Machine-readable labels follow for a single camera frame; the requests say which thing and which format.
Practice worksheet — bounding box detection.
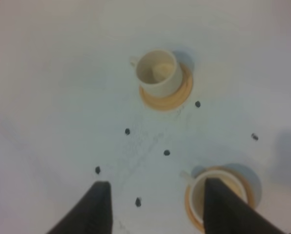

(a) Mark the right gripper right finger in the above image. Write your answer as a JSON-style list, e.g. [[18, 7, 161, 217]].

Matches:
[[203, 178, 283, 234]]

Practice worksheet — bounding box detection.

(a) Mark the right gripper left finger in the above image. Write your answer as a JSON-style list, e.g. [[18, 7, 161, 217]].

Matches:
[[49, 181, 113, 234]]

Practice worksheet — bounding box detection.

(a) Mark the near white teacup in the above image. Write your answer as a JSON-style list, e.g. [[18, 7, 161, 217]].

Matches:
[[180, 168, 248, 223]]

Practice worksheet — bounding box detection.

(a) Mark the white teacup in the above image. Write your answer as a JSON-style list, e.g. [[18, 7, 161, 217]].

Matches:
[[180, 168, 248, 223], [129, 49, 183, 98]]

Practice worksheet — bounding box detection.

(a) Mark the far orange coaster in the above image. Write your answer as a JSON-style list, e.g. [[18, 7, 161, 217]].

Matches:
[[139, 62, 193, 111]]

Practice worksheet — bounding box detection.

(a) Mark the far white teacup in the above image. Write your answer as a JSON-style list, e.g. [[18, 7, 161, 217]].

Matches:
[[129, 49, 183, 98]]

